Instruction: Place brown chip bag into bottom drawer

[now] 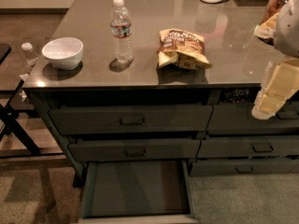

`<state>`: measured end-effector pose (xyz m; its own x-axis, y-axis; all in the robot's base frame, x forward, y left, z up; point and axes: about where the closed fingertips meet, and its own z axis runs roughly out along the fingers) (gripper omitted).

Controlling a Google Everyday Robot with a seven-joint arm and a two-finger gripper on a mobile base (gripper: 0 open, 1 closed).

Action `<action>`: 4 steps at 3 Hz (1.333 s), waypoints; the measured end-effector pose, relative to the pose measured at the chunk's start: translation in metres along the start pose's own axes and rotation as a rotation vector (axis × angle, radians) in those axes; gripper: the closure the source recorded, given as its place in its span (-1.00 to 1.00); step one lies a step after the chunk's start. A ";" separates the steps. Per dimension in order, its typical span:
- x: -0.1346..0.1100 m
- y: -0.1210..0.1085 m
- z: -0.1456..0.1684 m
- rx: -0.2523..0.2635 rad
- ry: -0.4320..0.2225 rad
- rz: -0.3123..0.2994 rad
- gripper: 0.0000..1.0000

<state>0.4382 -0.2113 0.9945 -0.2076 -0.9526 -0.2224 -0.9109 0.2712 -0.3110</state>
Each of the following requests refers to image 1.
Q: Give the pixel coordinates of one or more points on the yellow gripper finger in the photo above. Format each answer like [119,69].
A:
[266,107]
[284,82]

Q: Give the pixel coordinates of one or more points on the brown chip bag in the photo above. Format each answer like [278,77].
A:
[184,49]

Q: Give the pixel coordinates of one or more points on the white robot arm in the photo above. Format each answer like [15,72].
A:
[285,38]

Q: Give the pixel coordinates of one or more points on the dark snack bag in drawer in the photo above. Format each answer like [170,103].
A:
[239,95]

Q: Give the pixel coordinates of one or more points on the middle right drawer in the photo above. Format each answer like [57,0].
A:
[249,146]

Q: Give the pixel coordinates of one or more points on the bottom right drawer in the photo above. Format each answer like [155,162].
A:
[244,167]

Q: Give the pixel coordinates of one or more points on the open bottom left drawer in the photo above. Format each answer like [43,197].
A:
[137,192]

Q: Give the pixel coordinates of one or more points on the middle left drawer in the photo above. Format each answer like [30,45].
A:
[134,149]

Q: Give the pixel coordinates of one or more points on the top left drawer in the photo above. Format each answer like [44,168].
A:
[131,119]

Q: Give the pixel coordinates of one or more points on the clear snack jar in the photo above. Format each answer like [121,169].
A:
[266,27]

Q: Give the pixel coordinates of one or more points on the clear plastic water bottle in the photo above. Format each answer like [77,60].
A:
[121,29]

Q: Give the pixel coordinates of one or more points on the white ceramic bowl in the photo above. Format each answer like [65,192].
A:
[64,53]

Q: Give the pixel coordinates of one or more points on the small bottle on side table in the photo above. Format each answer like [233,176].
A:
[30,54]

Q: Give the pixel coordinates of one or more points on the black side table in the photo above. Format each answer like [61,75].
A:
[8,115]

